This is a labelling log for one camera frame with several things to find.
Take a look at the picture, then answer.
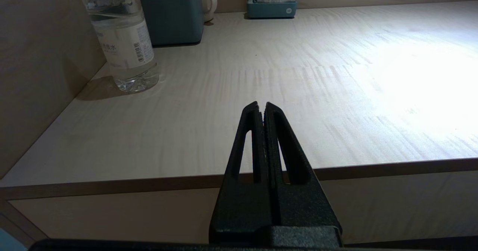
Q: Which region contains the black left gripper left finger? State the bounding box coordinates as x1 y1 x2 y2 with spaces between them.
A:
208 101 272 244

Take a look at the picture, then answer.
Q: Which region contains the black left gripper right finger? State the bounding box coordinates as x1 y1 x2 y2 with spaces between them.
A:
263 102 342 244

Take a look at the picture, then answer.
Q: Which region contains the small blue-grey sachet holder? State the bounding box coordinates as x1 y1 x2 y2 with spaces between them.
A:
246 1 298 19

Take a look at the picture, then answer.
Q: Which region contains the grey tissue box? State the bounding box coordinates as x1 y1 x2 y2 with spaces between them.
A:
137 0 205 47

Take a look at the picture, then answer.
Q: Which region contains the clear plastic water bottle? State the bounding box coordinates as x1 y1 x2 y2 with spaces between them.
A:
76 0 160 94

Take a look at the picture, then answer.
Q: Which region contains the white ceramic mug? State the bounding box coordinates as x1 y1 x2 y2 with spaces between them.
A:
199 0 218 23

